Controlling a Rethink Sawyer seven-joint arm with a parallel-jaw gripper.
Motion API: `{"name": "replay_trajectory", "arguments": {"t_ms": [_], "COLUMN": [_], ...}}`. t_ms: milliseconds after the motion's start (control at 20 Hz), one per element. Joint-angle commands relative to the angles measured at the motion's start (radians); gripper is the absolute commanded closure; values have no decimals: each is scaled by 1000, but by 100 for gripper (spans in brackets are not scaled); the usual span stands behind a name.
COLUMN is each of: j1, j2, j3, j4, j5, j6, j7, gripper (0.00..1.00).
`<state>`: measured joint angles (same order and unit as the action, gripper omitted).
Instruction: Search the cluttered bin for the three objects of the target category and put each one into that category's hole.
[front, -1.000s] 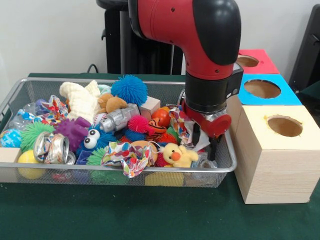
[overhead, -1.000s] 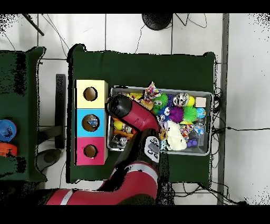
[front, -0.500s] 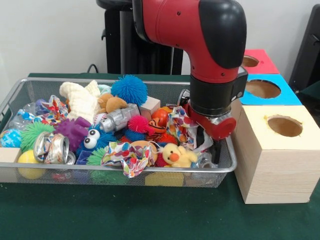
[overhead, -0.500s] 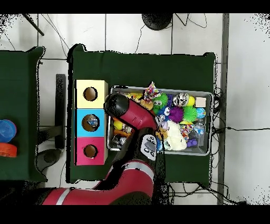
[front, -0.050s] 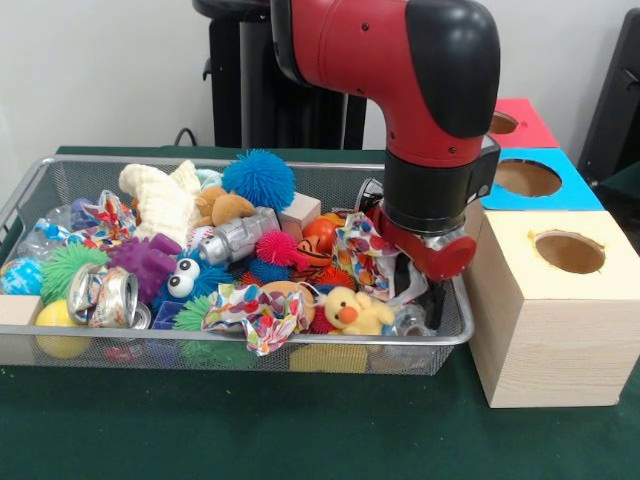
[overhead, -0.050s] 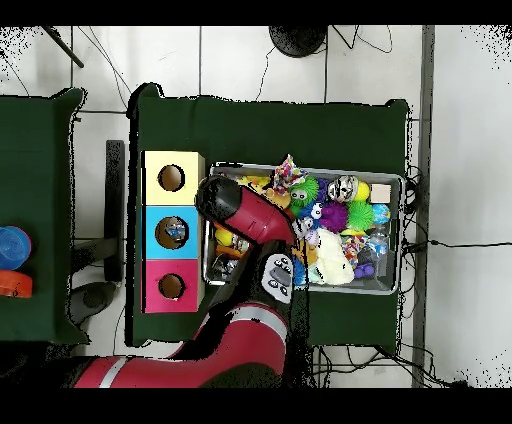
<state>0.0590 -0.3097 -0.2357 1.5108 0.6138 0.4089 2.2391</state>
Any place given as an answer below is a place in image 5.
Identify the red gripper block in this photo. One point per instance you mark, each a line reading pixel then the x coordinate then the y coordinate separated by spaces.
pixel 435 255

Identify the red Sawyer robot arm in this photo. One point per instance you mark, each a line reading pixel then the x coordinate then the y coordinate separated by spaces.
pixel 400 75

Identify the wooden box with three holes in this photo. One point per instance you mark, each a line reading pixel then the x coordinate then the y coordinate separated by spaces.
pixel 560 350

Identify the silver toy robot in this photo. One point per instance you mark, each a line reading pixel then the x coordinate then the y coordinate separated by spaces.
pixel 235 235

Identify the blue spiky rubber ball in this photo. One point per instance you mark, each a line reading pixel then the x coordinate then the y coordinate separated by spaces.
pixel 257 180

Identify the dark green side tablecloth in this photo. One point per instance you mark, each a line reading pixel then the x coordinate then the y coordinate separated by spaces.
pixel 625 200

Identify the cream waffle cloth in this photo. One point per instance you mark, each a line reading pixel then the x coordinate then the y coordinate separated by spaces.
pixel 160 200

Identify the purple knobby rubber ball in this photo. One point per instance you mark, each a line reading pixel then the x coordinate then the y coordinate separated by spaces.
pixel 145 262

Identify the black upright panel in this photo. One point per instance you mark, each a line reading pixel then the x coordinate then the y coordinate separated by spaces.
pixel 617 100

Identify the crushed silver drink can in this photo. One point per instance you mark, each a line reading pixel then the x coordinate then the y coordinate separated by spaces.
pixel 102 297

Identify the green spiky rubber ball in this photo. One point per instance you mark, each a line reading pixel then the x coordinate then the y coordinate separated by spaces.
pixel 65 270

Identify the yellow ball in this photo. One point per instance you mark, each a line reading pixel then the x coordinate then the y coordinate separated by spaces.
pixel 50 315

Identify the blue globe ball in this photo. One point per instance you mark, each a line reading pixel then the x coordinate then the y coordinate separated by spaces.
pixel 20 276

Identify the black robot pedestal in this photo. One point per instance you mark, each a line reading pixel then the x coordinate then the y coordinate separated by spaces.
pixel 240 75

